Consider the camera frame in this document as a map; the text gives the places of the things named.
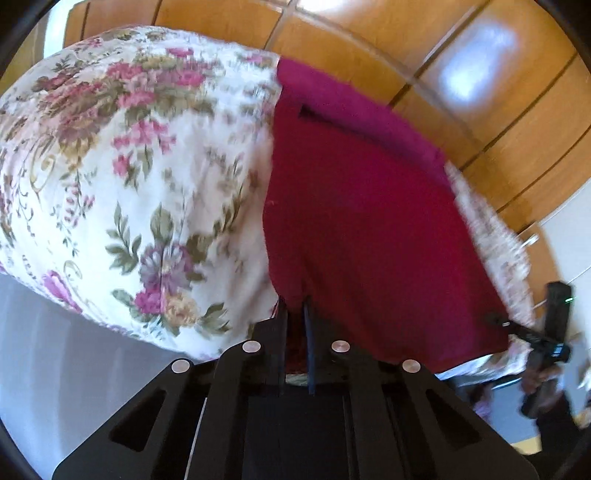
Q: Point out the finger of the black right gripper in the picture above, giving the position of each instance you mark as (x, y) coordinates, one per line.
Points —
(513, 328)

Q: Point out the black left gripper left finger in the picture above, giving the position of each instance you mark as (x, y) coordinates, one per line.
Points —
(278, 342)

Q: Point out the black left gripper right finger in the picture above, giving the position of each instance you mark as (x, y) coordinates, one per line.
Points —
(310, 336)

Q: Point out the dark red knit sweater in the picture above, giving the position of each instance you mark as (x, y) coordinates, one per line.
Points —
(361, 220)

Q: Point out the person's right hand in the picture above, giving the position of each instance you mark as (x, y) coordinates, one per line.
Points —
(542, 389)

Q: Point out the floral bedspread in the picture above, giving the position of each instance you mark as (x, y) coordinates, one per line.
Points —
(134, 170)

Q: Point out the wooden wardrobe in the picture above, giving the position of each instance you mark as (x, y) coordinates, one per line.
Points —
(497, 85)

